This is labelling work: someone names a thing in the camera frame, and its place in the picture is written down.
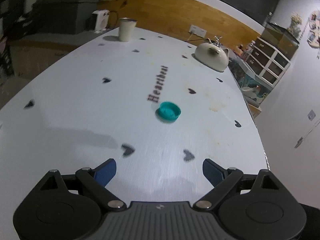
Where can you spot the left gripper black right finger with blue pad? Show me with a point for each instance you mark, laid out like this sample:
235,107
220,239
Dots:
233,190

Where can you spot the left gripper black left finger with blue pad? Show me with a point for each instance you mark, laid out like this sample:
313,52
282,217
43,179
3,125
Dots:
82,191

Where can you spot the teal plastic lid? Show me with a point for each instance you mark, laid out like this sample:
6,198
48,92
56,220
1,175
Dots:
168,111

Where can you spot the teal patterned storage box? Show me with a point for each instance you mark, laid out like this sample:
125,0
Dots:
252,87

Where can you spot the white drawer organizer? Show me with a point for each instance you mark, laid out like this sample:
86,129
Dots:
267,62

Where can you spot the white cat-shaped ceramic pot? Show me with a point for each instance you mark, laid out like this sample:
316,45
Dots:
211,54

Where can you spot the glass aquarium tank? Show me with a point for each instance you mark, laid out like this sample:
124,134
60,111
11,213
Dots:
281,39

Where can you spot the white metal cup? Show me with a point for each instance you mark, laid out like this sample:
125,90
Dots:
126,28

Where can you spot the small white heater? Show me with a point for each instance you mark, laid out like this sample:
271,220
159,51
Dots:
99,20

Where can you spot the grey dark side cabinet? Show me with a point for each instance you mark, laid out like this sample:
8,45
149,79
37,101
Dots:
54,17

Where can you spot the dried flower vase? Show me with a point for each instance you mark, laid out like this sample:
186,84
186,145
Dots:
294,28

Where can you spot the white wall socket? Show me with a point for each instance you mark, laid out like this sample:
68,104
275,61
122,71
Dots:
195,30

